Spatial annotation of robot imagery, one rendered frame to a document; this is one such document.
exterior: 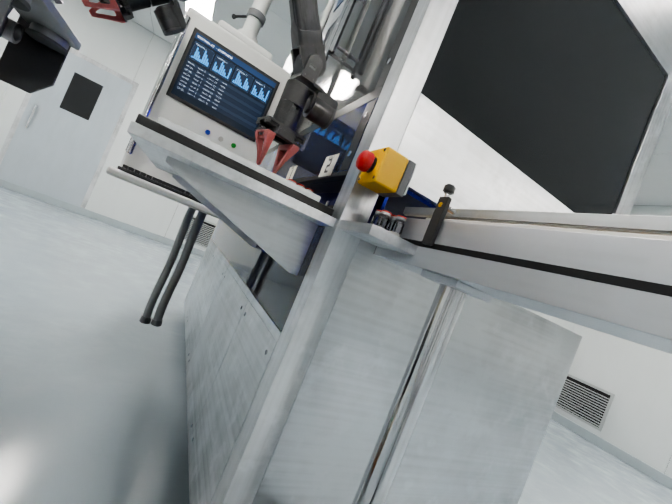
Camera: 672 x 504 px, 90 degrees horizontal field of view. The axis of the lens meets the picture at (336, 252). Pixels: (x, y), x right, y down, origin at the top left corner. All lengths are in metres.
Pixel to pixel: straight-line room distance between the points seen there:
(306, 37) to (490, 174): 0.54
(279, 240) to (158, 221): 5.50
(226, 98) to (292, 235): 1.05
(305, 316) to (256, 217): 0.24
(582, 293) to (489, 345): 0.65
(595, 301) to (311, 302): 0.48
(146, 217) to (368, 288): 5.64
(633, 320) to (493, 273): 0.17
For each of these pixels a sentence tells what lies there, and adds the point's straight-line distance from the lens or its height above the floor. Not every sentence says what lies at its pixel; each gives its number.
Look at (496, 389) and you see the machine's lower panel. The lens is 1.17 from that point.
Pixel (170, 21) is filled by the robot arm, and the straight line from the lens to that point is 1.22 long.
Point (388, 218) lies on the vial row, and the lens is 0.67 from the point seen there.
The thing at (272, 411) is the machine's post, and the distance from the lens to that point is 0.79.
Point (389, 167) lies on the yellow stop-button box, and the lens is 0.66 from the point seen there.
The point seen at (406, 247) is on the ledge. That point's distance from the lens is 0.63.
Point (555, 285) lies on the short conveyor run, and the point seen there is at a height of 0.87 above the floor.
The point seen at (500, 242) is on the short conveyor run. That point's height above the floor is 0.91.
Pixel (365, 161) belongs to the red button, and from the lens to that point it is 0.65.
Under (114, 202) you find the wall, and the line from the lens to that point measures 6.28.
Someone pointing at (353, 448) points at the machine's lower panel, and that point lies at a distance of 0.93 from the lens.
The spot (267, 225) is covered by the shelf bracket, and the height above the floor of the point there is 0.81.
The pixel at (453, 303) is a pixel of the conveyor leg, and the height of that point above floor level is 0.81.
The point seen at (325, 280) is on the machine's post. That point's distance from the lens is 0.71.
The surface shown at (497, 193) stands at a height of 1.12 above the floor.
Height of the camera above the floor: 0.79
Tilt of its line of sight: 2 degrees up
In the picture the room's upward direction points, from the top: 22 degrees clockwise
